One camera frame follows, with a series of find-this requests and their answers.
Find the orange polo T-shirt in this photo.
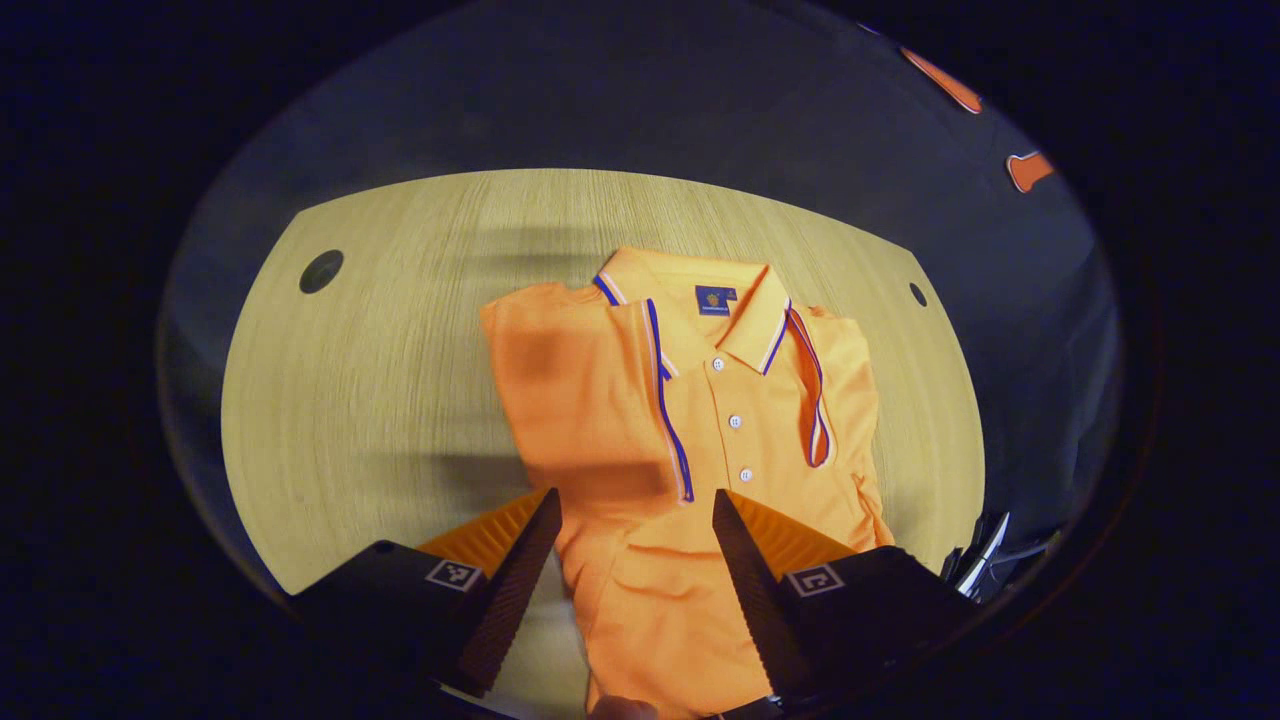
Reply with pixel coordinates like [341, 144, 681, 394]
[480, 247, 897, 719]

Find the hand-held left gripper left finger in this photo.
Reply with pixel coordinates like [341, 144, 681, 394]
[290, 488, 563, 699]

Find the black backdrop cloth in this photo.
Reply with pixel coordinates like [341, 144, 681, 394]
[158, 0, 1123, 601]

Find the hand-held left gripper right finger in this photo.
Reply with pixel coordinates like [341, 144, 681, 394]
[712, 489, 987, 701]

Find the black and white object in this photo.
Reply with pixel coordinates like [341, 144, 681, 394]
[938, 510, 1063, 603]

